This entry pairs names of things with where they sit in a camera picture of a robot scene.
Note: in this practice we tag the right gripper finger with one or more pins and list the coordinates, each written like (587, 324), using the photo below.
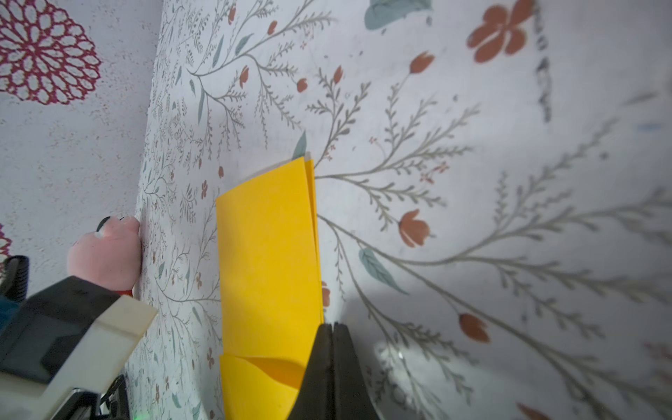
(333, 386)

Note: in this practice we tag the yellow square paper sheet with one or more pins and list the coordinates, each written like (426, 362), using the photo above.
(271, 292)

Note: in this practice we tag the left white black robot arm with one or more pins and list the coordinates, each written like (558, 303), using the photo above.
(63, 349)

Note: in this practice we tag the pink doll red dotted dress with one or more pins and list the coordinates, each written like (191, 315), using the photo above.
(110, 257)

